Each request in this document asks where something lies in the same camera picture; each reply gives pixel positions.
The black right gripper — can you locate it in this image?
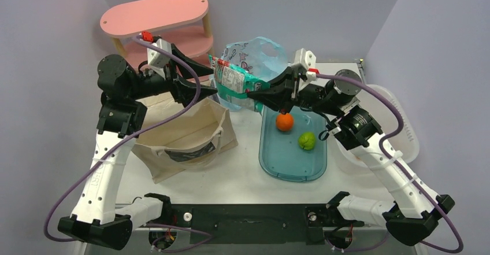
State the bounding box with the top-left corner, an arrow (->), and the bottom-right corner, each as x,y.
249,66 -> 343,116

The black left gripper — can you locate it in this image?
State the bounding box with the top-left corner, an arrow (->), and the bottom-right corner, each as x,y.
128,46 -> 217,105

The orange mandarin fruit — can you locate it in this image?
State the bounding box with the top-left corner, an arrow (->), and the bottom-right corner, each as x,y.
275,113 -> 294,132

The green candy packet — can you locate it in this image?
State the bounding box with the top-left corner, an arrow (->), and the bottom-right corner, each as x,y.
208,54 -> 270,102

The light blue plastic grocery bag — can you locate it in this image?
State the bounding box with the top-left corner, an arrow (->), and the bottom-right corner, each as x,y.
211,36 -> 288,113

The beige canvas tote bag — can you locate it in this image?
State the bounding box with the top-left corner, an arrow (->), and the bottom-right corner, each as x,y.
132,98 -> 238,183

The green round fruit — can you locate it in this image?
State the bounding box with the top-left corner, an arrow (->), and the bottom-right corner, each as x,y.
298,132 -> 316,150

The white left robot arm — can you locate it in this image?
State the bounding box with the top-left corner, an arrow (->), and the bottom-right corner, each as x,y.
57,45 -> 216,250

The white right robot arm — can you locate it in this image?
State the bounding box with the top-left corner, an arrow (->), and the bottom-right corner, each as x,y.
247,67 -> 455,246

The pink three-tier shelf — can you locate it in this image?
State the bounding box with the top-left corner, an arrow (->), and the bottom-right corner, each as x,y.
100,0 -> 214,68

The teal transparent plastic tub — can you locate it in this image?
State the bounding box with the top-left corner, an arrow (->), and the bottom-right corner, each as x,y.
259,107 -> 327,182

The white plastic basket tub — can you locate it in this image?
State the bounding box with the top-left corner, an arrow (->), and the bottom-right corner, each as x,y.
337,84 -> 420,173

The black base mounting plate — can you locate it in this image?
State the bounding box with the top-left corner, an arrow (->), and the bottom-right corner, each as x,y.
154,204 -> 364,245

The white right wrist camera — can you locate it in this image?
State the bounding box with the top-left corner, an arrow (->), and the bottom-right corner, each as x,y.
290,48 -> 316,81

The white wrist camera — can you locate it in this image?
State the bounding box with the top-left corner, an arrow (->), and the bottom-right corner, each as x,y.
141,31 -> 172,79
290,48 -> 316,81

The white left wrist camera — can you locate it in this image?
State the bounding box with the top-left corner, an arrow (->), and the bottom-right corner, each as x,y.
141,31 -> 172,79

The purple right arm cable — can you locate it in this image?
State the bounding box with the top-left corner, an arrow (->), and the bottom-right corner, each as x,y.
315,73 -> 465,254

